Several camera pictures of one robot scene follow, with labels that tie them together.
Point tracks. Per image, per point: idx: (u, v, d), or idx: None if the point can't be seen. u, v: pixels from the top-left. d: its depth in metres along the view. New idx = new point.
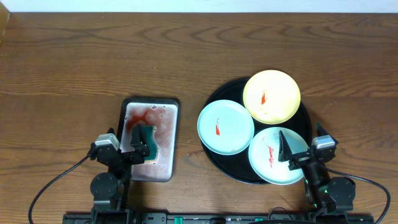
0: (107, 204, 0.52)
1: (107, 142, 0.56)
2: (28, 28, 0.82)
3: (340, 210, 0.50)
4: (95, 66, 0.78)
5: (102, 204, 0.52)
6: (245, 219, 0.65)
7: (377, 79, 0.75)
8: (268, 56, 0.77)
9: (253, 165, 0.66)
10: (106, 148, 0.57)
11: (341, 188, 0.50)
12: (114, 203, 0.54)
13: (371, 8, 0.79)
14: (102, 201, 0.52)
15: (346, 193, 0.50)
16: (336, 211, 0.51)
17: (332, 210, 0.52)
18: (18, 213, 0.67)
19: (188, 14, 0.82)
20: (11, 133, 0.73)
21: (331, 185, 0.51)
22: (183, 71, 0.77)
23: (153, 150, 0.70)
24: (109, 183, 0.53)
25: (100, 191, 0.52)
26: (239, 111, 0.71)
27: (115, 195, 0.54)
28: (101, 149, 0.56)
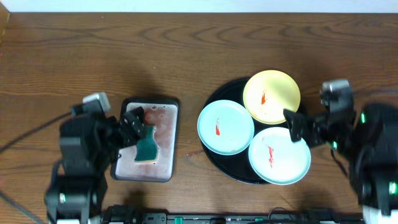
0: (74, 142, 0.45)
1: (96, 97, 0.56)
2: (27, 28, 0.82)
3: (390, 130, 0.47)
4: (95, 66, 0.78)
5: (69, 149, 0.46)
6: (245, 219, 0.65)
7: (377, 79, 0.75)
8: (268, 56, 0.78)
9: (253, 165, 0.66)
10: (92, 104, 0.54)
11: (381, 108, 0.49)
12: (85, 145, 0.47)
13: (372, 7, 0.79)
14: (69, 139, 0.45)
15: (387, 111, 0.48)
16: (385, 134, 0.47)
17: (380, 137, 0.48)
18: (20, 214, 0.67)
19: (187, 14, 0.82)
20: (11, 134, 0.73)
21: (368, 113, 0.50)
22: (183, 71, 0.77)
23: (152, 150, 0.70)
24: (83, 123, 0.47)
25: (70, 129, 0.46)
26: (239, 111, 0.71)
27: (89, 138, 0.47)
28: (87, 104, 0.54)
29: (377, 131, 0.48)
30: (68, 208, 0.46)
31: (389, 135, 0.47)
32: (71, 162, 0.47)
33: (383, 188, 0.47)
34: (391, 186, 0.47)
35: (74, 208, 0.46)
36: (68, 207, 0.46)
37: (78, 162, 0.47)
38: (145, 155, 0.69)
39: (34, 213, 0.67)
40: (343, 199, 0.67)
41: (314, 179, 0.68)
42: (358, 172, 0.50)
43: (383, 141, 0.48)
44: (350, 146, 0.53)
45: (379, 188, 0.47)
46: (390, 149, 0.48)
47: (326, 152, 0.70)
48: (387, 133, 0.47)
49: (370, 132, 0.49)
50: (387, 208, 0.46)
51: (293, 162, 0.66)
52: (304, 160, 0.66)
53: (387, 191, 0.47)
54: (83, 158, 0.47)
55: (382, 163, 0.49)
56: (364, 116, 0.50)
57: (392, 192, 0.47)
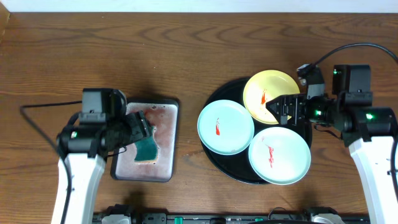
0: (99, 90, 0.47)
1: None
2: (27, 28, 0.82)
3: (355, 68, 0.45)
4: (95, 66, 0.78)
5: (91, 97, 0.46)
6: (245, 219, 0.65)
7: (377, 79, 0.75)
8: (268, 56, 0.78)
9: (253, 165, 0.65)
10: None
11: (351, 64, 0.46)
12: (107, 98, 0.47)
13: (372, 8, 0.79)
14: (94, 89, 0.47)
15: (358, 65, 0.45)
16: (355, 73, 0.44)
17: (351, 77, 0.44)
18: (19, 213, 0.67)
19: (187, 14, 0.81)
20: (10, 134, 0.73)
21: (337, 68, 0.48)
22: (183, 71, 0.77)
23: (152, 150, 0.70)
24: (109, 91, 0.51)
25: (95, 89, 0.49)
26: (239, 111, 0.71)
27: (111, 95, 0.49)
28: None
29: (346, 73, 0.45)
30: (76, 145, 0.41)
31: (357, 76, 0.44)
32: (87, 111, 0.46)
33: (359, 114, 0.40)
34: (367, 114, 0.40)
35: (83, 145, 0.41)
36: (76, 145, 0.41)
37: (95, 109, 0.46)
38: (145, 155, 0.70)
39: (34, 213, 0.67)
40: (344, 199, 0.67)
41: (315, 179, 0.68)
42: (335, 111, 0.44)
43: (354, 83, 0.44)
44: (328, 102, 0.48)
45: (356, 115, 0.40)
46: (362, 91, 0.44)
47: (326, 152, 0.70)
48: (355, 73, 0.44)
49: (343, 79, 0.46)
50: (364, 133, 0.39)
51: (294, 162, 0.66)
52: (305, 159, 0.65)
53: (364, 119, 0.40)
54: (99, 109, 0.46)
55: (359, 104, 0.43)
56: (336, 70, 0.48)
57: (370, 118, 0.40)
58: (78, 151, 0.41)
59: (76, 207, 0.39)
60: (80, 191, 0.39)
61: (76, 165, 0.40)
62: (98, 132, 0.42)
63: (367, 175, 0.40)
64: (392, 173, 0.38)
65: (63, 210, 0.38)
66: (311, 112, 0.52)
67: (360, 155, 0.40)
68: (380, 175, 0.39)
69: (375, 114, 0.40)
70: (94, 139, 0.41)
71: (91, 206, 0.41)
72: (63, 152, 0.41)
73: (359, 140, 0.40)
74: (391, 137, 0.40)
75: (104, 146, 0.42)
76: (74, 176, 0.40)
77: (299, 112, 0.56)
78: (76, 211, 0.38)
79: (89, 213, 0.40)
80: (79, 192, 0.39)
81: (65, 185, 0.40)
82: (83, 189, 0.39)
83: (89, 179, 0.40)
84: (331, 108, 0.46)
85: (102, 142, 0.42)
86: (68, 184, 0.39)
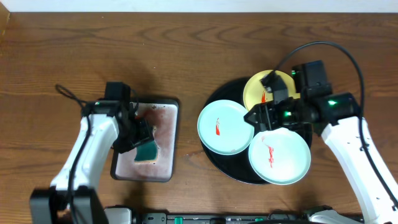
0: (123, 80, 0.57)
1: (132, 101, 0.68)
2: (27, 28, 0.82)
3: (309, 68, 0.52)
4: (95, 66, 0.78)
5: (114, 86, 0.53)
6: (245, 219, 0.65)
7: (377, 79, 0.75)
8: (268, 56, 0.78)
9: (253, 165, 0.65)
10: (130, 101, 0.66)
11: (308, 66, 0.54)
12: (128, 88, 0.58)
13: (372, 8, 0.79)
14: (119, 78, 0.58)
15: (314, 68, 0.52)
16: (307, 71, 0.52)
17: (307, 74, 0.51)
18: (19, 213, 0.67)
19: (187, 14, 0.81)
20: (10, 134, 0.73)
21: (293, 70, 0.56)
22: (183, 71, 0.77)
23: (152, 150, 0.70)
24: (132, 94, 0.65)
25: None
26: (239, 110, 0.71)
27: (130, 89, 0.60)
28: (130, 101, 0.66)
29: (303, 71, 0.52)
30: (98, 111, 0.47)
31: (313, 73, 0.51)
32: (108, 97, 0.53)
33: (322, 102, 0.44)
34: (329, 101, 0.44)
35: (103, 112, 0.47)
36: (98, 112, 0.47)
37: (115, 96, 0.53)
38: (145, 155, 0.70)
39: None
40: (344, 199, 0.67)
41: (315, 179, 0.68)
42: (302, 105, 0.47)
43: (312, 78, 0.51)
44: (294, 101, 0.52)
45: (321, 105, 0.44)
46: (321, 83, 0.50)
47: (326, 152, 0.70)
48: (311, 70, 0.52)
49: (301, 78, 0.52)
50: (333, 119, 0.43)
51: (293, 162, 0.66)
52: (305, 159, 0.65)
53: (328, 106, 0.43)
54: (118, 96, 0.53)
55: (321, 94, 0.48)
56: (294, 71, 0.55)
57: (334, 103, 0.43)
58: (99, 114, 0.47)
59: (92, 146, 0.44)
60: (97, 135, 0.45)
61: (96, 120, 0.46)
62: (119, 104, 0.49)
63: (344, 156, 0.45)
64: (364, 149, 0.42)
65: (82, 145, 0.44)
66: (281, 116, 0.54)
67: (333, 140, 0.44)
68: (354, 153, 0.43)
69: (336, 101, 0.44)
70: (115, 108, 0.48)
71: (103, 152, 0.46)
72: (86, 112, 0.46)
73: (328, 126, 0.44)
74: (356, 117, 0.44)
75: (119, 118, 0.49)
76: (94, 126, 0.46)
77: (271, 117, 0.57)
78: (92, 149, 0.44)
79: (101, 156, 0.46)
80: (96, 137, 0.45)
81: (85, 130, 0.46)
82: (101, 135, 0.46)
83: (106, 130, 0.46)
84: (298, 106, 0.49)
85: (120, 116, 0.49)
86: (88, 130, 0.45)
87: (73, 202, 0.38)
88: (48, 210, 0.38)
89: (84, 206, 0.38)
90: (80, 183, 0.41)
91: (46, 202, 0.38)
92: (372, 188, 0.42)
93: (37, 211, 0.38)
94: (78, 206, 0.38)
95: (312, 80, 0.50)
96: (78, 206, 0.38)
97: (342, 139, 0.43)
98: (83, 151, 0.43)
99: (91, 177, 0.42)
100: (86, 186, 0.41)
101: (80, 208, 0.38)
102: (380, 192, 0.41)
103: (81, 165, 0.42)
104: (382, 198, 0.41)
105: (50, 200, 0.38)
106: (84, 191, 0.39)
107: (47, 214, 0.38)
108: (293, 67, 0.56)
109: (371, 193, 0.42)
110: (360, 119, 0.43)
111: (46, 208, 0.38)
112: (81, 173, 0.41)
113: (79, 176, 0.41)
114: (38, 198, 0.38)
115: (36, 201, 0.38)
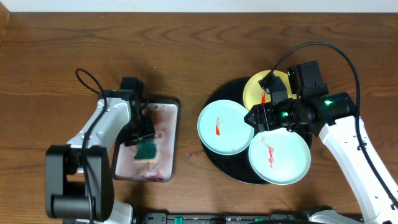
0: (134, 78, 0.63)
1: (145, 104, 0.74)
2: (27, 28, 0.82)
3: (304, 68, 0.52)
4: (95, 66, 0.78)
5: (130, 80, 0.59)
6: (245, 219, 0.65)
7: (377, 79, 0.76)
8: (268, 56, 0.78)
9: (253, 164, 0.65)
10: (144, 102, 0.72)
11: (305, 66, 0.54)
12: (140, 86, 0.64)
13: (372, 8, 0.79)
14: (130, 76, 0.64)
15: (311, 68, 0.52)
16: (302, 71, 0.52)
17: (303, 75, 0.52)
18: (18, 213, 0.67)
19: (187, 14, 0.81)
20: (10, 134, 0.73)
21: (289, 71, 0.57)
22: (183, 71, 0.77)
23: (151, 150, 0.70)
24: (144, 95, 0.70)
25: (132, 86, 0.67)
26: (239, 111, 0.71)
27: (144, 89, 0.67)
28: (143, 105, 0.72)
29: (298, 72, 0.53)
30: (115, 95, 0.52)
31: (308, 72, 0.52)
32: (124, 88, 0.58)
33: (319, 103, 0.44)
34: (326, 101, 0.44)
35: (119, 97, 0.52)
36: (114, 96, 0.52)
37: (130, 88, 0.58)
38: (143, 154, 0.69)
39: (34, 213, 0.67)
40: (344, 198, 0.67)
41: (315, 179, 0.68)
42: (298, 105, 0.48)
43: (308, 78, 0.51)
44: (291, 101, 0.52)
45: (316, 105, 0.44)
46: (317, 84, 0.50)
47: (326, 152, 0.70)
48: (306, 69, 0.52)
49: (297, 78, 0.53)
50: (329, 119, 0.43)
51: (293, 162, 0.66)
52: (304, 160, 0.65)
53: (323, 106, 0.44)
54: (132, 88, 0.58)
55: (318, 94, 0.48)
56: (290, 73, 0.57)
57: (329, 104, 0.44)
58: (115, 98, 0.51)
59: (106, 118, 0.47)
60: (112, 112, 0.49)
61: (112, 100, 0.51)
62: (133, 93, 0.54)
63: (342, 156, 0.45)
64: (362, 148, 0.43)
65: (97, 116, 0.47)
66: (278, 117, 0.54)
67: (331, 140, 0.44)
68: (351, 152, 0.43)
69: (333, 102, 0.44)
70: (130, 96, 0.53)
71: (116, 128, 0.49)
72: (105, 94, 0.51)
73: (325, 126, 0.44)
74: (353, 117, 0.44)
75: (132, 106, 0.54)
76: (111, 104, 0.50)
77: (268, 118, 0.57)
78: (106, 120, 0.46)
79: (114, 129, 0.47)
80: (111, 112, 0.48)
81: (101, 107, 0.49)
82: (115, 111, 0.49)
83: (120, 109, 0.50)
84: (295, 107, 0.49)
85: (133, 103, 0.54)
86: (104, 106, 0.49)
87: (87, 159, 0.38)
88: (61, 167, 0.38)
89: (96, 163, 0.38)
90: (93, 143, 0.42)
91: (59, 157, 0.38)
92: (370, 186, 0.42)
93: (50, 166, 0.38)
94: (91, 163, 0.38)
95: (308, 79, 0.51)
96: (90, 162, 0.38)
97: (340, 138, 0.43)
98: (97, 122, 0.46)
99: (104, 142, 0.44)
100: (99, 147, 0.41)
101: (92, 166, 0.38)
102: (379, 190, 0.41)
103: (95, 130, 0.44)
104: (380, 196, 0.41)
105: (63, 157, 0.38)
106: (98, 150, 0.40)
107: (60, 170, 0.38)
108: (289, 69, 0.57)
109: (370, 191, 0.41)
110: (357, 119, 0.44)
111: (60, 162, 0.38)
112: (95, 136, 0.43)
113: (94, 139, 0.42)
114: (52, 153, 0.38)
115: (50, 156, 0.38)
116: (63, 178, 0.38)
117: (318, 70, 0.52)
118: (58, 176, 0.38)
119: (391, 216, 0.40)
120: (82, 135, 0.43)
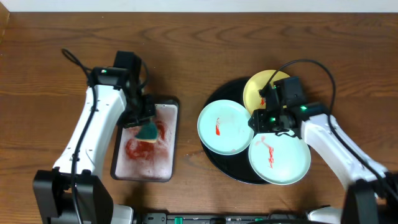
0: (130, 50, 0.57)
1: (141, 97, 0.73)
2: (27, 28, 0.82)
3: (286, 83, 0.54)
4: (94, 65, 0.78)
5: (124, 56, 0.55)
6: (245, 219, 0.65)
7: (377, 79, 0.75)
8: (268, 56, 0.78)
9: (252, 164, 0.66)
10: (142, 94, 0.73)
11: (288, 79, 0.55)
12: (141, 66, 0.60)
13: (372, 7, 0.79)
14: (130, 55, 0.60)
15: (294, 85, 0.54)
16: (283, 87, 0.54)
17: (285, 89, 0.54)
18: (18, 213, 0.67)
19: (187, 14, 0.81)
20: (10, 134, 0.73)
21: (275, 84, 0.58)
22: (183, 71, 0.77)
23: (153, 130, 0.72)
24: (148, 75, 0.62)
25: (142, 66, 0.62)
26: (239, 111, 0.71)
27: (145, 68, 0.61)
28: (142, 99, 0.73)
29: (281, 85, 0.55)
30: (104, 82, 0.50)
31: (289, 86, 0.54)
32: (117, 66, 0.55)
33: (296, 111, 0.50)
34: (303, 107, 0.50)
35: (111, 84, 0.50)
36: (104, 84, 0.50)
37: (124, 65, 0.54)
38: (145, 134, 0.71)
39: (33, 213, 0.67)
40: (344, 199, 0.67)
41: (315, 179, 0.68)
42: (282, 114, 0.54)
43: (290, 91, 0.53)
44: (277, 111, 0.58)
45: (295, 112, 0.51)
46: (298, 96, 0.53)
47: None
48: (288, 84, 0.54)
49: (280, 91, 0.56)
50: (304, 117, 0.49)
51: (292, 163, 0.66)
52: (304, 160, 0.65)
53: (300, 112, 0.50)
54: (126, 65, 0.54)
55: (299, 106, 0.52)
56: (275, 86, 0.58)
57: (305, 109, 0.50)
58: (106, 86, 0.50)
59: (96, 127, 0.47)
60: (102, 112, 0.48)
61: (101, 93, 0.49)
62: (127, 74, 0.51)
63: (319, 142, 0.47)
64: (333, 132, 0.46)
65: (87, 122, 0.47)
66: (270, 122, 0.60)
67: (309, 130, 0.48)
68: (324, 135, 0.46)
69: (308, 109, 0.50)
70: (121, 79, 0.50)
71: (108, 129, 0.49)
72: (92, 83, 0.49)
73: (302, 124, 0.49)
74: (324, 115, 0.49)
75: (127, 87, 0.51)
76: (100, 99, 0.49)
77: (260, 122, 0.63)
78: (96, 130, 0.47)
79: (104, 140, 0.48)
80: (102, 112, 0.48)
81: (91, 105, 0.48)
82: (104, 114, 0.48)
83: (112, 106, 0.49)
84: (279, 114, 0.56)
85: (127, 85, 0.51)
86: (92, 106, 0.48)
87: (76, 188, 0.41)
88: (50, 192, 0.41)
89: (85, 192, 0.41)
90: (84, 170, 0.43)
91: (48, 184, 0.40)
92: (343, 155, 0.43)
93: (40, 191, 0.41)
94: (81, 190, 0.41)
95: (290, 91, 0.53)
96: (80, 190, 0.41)
97: (314, 126, 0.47)
98: (85, 134, 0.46)
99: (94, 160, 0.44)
100: (90, 172, 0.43)
101: (81, 193, 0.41)
102: (351, 157, 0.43)
103: (84, 150, 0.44)
104: (352, 161, 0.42)
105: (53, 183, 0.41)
106: (89, 178, 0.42)
107: (50, 196, 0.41)
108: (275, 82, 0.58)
109: (342, 158, 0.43)
110: (328, 116, 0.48)
111: (48, 190, 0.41)
112: (84, 156, 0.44)
113: (83, 159, 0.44)
114: (41, 180, 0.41)
115: (40, 183, 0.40)
116: (53, 201, 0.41)
117: (299, 86, 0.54)
118: (50, 200, 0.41)
119: (365, 175, 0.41)
120: (71, 154, 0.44)
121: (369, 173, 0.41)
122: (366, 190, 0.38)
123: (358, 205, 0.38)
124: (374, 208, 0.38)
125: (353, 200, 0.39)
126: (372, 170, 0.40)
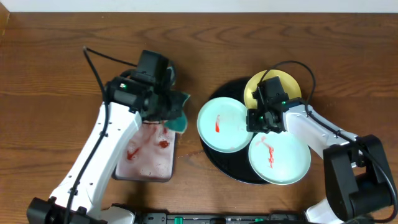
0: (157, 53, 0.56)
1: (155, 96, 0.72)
2: (27, 28, 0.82)
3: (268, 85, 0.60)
4: (95, 66, 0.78)
5: (148, 62, 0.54)
6: (245, 219, 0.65)
7: (377, 80, 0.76)
8: (268, 56, 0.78)
9: (253, 165, 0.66)
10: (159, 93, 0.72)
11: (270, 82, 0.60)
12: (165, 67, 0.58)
13: (372, 8, 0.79)
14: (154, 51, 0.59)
15: (277, 87, 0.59)
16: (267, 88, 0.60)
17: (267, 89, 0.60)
18: (19, 213, 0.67)
19: (187, 14, 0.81)
20: (10, 134, 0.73)
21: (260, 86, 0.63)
22: (183, 71, 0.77)
23: (181, 122, 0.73)
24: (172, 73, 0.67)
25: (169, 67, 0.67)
26: (236, 108, 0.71)
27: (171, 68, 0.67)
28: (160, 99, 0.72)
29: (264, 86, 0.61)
30: (122, 99, 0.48)
31: (270, 86, 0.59)
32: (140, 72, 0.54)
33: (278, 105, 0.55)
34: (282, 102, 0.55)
35: (128, 99, 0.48)
36: (122, 102, 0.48)
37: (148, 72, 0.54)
38: (174, 126, 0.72)
39: None
40: None
41: (315, 180, 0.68)
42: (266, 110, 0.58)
43: (271, 90, 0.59)
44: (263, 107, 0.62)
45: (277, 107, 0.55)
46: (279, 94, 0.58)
47: None
48: (269, 84, 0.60)
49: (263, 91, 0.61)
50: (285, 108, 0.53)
51: (292, 163, 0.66)
52: (304, 160, 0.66)
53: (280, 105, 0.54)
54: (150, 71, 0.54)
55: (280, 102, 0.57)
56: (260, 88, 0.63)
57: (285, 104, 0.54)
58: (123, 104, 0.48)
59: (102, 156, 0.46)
60: (111, 138, 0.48)
61: (115, 112, 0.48)
62: (147, 91, 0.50)
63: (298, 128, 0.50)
64: (309, 116, 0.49)
65: (94, 147, 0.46)
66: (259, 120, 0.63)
67: (290, 119, 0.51)
68: (301, 118, 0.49)
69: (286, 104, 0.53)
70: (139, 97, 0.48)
71: (114, 157, 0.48)
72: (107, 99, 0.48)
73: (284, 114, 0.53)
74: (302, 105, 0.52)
75: (144, 105, 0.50)
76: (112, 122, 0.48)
77: (251, 120, 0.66)
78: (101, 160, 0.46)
79: (108, 168, 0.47)
80: (111, 138, 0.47)
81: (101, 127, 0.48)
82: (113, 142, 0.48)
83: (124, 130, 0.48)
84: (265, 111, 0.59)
85: (145, 102, 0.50)
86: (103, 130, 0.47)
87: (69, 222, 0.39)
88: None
89: None
90: (80, 205, 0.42)
91: (40, 214, 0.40)
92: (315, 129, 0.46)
93: (33, 220, 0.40)
94: None
95: (272, 91, 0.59)
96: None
97: (294, 113, 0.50)
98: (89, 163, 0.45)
99: (93, 195, 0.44)
100: (85, 210, 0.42)
101: None
102: (324, 129, 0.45)
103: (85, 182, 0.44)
104: (327, 134, 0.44)
105: (45, 214, 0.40)
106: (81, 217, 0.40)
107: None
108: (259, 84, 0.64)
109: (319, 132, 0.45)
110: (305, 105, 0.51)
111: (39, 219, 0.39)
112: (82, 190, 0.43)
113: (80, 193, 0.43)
114: (36, 208, 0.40)
115: (32, 210, 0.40)
116: None
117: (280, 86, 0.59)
118: None
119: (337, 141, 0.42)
120: (71, 185, 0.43)
121: (343, 140, 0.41)
122: (341, 154, 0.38)
123: (336, 170, 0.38)
124: (351, 170, 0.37)
125: (331, 166, 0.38)
126: (345, 137, 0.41)
